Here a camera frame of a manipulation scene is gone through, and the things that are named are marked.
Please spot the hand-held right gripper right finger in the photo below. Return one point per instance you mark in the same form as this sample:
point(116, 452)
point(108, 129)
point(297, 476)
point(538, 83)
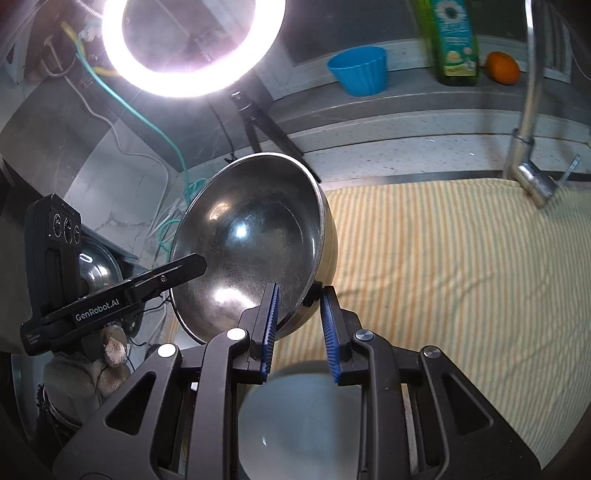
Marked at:
point(333, 337)

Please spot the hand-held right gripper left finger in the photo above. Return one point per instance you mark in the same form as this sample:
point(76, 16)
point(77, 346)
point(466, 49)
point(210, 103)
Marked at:
point(270, 323)

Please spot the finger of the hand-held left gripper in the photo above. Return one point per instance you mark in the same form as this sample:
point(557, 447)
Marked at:
point(175, 272)

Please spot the large steel bowl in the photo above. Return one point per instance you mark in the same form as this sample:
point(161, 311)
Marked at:
point(244, 230)

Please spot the white ceramic bowl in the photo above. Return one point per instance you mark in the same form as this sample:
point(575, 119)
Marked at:
point(300, 424)

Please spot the person's left hand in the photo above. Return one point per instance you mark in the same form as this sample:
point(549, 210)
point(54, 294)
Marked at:
point(113, 353)

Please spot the steel pot lid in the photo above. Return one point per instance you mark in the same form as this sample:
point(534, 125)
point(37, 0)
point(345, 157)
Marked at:
point(99, 272)

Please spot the yellow striped cloth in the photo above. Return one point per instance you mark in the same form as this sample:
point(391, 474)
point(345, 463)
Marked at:
point(438, 277)

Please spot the black tripod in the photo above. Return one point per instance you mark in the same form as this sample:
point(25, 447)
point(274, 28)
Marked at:
point(258, 129)

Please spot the blue ribbed cup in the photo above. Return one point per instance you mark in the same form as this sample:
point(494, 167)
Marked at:
point(360, 69)

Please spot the window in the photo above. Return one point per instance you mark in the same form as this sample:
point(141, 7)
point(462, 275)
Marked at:
point(406, 48)

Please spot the steel faucet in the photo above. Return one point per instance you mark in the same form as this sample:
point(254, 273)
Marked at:
point(531, 92)

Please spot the green dish soap bottle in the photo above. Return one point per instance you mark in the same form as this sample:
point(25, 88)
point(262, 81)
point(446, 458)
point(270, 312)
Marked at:
point(455, 46)

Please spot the orange fruit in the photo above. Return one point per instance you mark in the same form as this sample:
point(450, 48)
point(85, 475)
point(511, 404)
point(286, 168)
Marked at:
point(503, 68)

